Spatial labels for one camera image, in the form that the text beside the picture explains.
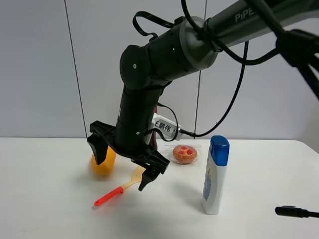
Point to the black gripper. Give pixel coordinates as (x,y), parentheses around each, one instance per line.
(128,142)

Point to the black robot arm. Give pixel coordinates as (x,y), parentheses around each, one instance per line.
(189,45)

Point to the orange mango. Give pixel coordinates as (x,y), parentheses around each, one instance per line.
(106,167)

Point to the cola bottle yellow cap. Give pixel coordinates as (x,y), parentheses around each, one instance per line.
(152,136)

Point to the wrapped fruit tart pastry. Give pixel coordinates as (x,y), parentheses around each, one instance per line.
(182,154)

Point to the white blue shampoo bottle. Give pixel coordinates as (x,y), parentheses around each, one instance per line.
(216,168)

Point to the black cable plug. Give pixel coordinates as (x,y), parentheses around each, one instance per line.
(292,211)

